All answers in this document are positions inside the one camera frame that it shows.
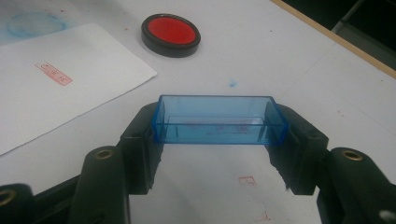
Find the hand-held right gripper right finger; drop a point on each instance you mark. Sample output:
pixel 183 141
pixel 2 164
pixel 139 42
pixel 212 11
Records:
pixel 311 161

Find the round red ink pad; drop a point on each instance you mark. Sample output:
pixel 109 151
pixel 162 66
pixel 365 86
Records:
pixel 170 31

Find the white paper sheet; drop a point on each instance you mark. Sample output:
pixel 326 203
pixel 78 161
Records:
pixel 62 99

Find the blue transparent stamp cap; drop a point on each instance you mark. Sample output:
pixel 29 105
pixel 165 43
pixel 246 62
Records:
pixel 218 124

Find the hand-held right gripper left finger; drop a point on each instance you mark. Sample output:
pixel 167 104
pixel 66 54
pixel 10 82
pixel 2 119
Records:
pixel 124 168

